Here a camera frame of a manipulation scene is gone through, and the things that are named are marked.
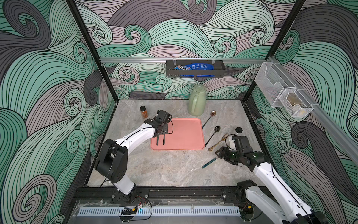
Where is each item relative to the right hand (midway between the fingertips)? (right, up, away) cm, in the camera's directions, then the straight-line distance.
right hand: (221, 155), depth 80 cm
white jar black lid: (+15, +13, +10) cm, 22 cm away
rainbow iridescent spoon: (+3, +24, +30) cm, 38 cm away
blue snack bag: (-13, +56, +12) cm, 59 cm away
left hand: (-36, +15, +9) cm, 40 cm away
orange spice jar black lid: (-51, +24, +24) cm, 61 cm away
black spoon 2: (+3, +12, +20) cm, 24 cm away
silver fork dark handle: (-40, +6, +15) cm, 43 cm away
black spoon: (-36, +6, +15) cm, 39 cm away
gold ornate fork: (+6, +7, +13) cm, 16 cm away
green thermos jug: (-12, +33, +13) cm, 37 cm away
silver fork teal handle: (-6, -6, +5) cm, 10 cm away
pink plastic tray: (-22, +9, +18) cm, 30 cm away
